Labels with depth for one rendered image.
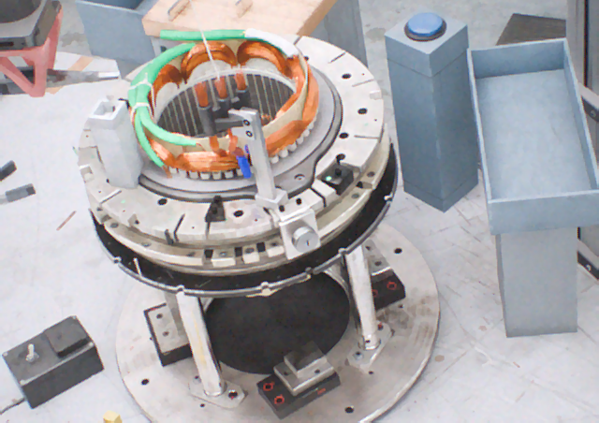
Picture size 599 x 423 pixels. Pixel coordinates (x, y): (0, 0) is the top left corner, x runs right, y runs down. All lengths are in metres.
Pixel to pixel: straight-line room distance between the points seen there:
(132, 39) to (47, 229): 0.30
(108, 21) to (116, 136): 0.41
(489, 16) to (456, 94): 1.78
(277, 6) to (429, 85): 0.20
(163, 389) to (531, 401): 0.41
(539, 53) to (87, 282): 0.64
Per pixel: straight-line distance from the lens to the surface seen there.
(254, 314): 1.53
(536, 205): 1.22
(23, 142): 1.89
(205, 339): 1.35
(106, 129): 1.21
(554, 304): 1.43
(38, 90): 1.30
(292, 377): 1.40
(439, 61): 1.47
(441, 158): 1.56
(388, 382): 1.41
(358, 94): 1.30
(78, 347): 1.50
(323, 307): 1.52
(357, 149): 1.24
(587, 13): 1.50
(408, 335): 1.45
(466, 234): 1.59
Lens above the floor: 1.90
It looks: 42 degrees down
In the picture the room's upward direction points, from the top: 12 degrees counter-clockwise
